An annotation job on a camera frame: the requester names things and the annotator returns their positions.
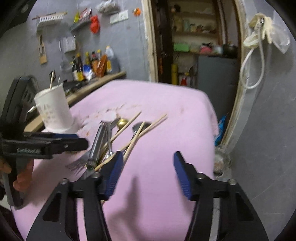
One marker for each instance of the dark plastic container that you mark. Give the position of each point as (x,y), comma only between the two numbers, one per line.
(115,65)

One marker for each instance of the green box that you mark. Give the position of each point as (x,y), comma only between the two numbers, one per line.
(181,47)

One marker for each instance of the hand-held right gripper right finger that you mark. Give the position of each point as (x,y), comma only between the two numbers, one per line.
(182,176)

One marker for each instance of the hanging metal strainer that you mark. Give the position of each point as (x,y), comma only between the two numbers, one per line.
(66,66)

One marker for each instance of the blue and white packet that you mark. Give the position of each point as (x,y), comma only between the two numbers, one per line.
(87,71)

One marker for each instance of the yellow capped sauce bottle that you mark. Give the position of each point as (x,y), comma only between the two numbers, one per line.
(87,59)
(99,54)

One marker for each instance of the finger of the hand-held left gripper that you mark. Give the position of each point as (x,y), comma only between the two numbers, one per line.
(74,144)
(64,136)

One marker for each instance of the wooden pantry shelf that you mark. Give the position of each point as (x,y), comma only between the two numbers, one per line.
(196,32)

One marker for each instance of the wooden chopstick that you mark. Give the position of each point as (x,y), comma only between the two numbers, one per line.
(129,124)
(136,136)
(52,80)
(152,124)

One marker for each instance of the thin steel utensil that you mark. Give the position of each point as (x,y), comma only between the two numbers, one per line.
(109,139)

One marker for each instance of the clear oil jug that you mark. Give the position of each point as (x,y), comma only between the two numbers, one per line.
(109,54)

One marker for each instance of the silver metal fork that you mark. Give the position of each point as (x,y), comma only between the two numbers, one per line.
(77,164)

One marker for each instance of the wooden door frame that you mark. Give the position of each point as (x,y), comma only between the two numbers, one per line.
(150,46)

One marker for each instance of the clear bag of dried goods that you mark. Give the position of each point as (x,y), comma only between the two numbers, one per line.
(107,7)

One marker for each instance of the grey wall shelf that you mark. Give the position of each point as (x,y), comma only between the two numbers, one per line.
(79,25)

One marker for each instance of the red snack packet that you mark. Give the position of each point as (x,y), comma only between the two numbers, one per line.
(85,13)

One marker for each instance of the cream cloth bag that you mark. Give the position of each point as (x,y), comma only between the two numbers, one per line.
(268,27)

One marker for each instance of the black range hood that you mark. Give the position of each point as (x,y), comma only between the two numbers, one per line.
(13,14)

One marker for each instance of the yellow snack packet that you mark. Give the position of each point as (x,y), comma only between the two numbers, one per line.
(77,17)

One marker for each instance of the orange seasoning packet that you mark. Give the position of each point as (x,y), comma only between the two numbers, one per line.
(101,67)

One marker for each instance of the red and white bottle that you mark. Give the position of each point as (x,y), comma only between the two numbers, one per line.
(185,80)

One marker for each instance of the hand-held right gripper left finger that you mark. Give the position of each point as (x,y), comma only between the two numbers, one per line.
(114,173)

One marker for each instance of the gold metal spoon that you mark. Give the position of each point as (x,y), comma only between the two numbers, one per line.
(122,122)

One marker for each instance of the pink cloth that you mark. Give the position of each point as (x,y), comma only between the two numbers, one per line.
(206,49)

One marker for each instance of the white plastic utensil holder cup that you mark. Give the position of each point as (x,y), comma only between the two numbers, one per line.
(55,104)

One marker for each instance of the white wall rack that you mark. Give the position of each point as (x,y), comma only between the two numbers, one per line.
(49,19)

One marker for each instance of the red plastic bag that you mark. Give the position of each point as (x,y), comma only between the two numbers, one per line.
(94,24)

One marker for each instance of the white wall box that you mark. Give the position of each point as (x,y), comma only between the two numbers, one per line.
(69,44)

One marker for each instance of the person's left hand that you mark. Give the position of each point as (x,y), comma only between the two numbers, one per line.
(26,176)

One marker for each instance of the silver metal spoon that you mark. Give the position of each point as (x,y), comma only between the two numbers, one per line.
(137,127)

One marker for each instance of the glass jar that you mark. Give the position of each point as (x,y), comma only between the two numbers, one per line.
(222,160)

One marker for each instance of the grey cabinet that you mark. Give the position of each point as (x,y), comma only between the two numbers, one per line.
(217,81)

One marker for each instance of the white wall socket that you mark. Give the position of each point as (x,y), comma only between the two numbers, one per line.
(119,16)

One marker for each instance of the red capped dark sauce bottle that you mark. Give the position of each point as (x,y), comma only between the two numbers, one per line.
(93,58)

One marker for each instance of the dark metal pot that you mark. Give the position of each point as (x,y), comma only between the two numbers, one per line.
(230,50)

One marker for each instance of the pink floral tablecloth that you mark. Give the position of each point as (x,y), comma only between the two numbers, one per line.
(161,139)

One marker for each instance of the orange wall hook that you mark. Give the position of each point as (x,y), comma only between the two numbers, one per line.
(137,11)

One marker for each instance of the wooden knife holder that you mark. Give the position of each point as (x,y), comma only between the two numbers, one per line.
(42,55)

